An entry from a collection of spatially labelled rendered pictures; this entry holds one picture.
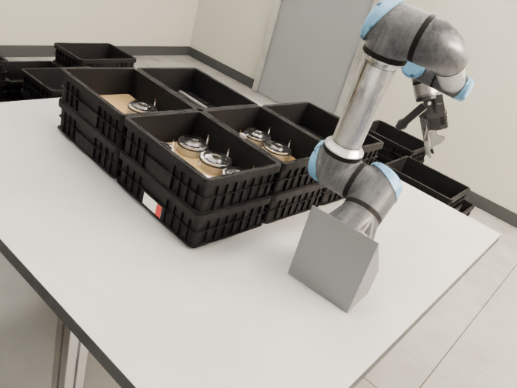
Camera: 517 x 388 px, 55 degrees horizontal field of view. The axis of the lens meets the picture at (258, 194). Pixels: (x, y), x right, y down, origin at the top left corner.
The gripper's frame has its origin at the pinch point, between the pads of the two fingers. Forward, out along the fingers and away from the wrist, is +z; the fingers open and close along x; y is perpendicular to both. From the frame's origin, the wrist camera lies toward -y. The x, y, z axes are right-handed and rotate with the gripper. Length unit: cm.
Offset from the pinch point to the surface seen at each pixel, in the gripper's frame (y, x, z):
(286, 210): -45, -25, 8
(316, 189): -36.4, -15.4, 3.8
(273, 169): -39, -43, -7
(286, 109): -52, 15, -27
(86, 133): -102, -45, -30
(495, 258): 16, 183, 89
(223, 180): -46, -62, -7
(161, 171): -66, -60, -13
